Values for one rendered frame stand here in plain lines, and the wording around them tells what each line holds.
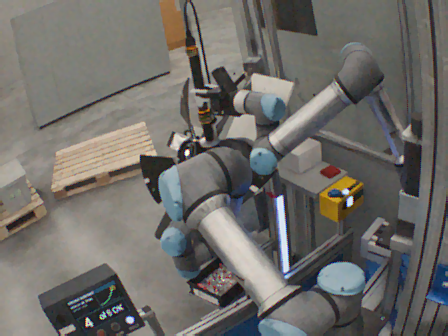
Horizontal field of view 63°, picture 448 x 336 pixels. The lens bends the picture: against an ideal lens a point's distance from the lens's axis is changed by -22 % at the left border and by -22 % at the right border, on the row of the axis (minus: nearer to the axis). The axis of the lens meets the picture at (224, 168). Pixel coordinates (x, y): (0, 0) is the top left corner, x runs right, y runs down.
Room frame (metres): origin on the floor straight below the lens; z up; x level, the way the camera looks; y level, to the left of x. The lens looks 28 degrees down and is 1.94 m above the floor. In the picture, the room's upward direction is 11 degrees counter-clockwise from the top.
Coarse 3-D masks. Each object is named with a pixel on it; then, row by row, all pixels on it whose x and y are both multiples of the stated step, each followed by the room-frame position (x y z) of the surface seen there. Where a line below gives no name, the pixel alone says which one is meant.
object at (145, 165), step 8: (144, 160) 1.74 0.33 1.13; (152, 160) 1.70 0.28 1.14; (160, 160) 1.66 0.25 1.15; (168, 160) 1.63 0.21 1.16; (144, 168) 1.73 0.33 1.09; (152, 168) 1.69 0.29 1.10; (160, 168) 1.66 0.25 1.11; (168, 168) 1.63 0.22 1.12; (144, 176) 1.73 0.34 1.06; (152, 176) 1.69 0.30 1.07; (152, 184) 1.69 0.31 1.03; (152, 192) 1.69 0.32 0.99; (160, 200) 1.67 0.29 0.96
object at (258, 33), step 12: (240, 0) 2.11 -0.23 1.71; (252, 0) 2.08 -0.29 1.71; (240, 12) 2.11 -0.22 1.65; (252, 12) 2.09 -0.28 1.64; (252, 24) 2.09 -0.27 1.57; (264, 48) 2.12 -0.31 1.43; (264, 60) 2.09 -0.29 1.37; (264, 72) 2.09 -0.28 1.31; (288, 216) 2.12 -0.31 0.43; (288, 228) 2.11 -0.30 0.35; (288, 240) 2.09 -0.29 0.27; (288, 252) 2.08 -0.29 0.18; (288, 264) 2.09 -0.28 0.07
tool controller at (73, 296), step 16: (96, 272) 0.87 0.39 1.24; (112, 272) 0.85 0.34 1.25; (64, 288) 0.81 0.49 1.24; (80, 288) 0.79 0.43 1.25; (96, 288) 0.80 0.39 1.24; (112, 288) 0.82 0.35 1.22; (48, 304) 0.73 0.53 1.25; (64, 304) 0.74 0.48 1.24; (80, 304) 0.76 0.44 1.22; (96, 304) 0.78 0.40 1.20; (112, 304) 0.79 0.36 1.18; (128, 304) 0.81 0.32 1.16; (64, 320) 0.71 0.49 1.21; (96, 320) 0.75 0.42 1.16; (112, 320) 0.77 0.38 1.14
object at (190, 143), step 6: (186, 138) 1.57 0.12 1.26; (192, 138) 1.54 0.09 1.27; (186, 144) 1.56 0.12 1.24; (192, 144) 1.54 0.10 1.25; (198, 144) 1.51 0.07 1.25; (180, 150) 1.56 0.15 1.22; (192, 150) 1.51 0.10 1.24; (198, 150) 1.49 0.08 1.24; (204, 150) 1.51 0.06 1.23; (180, 156) 1.55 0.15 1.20; (186, 156) 1.53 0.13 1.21; (192, 156) 1.50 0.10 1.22; (180, 162) 1.53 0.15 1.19
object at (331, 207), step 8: (336, 184) 1.35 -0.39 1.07; (344, 184) 1.33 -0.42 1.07; (360, 184) 1.31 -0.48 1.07; (328, 192) 1.30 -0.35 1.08; (352, 192) 1.27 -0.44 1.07; (320, 200) 1.31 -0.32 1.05; (328, 200) 1.27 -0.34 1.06; (336, 200) 1.24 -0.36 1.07; (344, 200) 1.25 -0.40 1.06; (360, 200) 1.30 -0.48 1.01; (320, 208) 1.31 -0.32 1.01; (328, 208) 1.27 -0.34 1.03; (336, 208) 1.23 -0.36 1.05; (352, 208) 1.27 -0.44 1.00; (328, 216) 1.27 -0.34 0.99; (336, 216) 1.23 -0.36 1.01; (344, 216) 1.25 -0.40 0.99
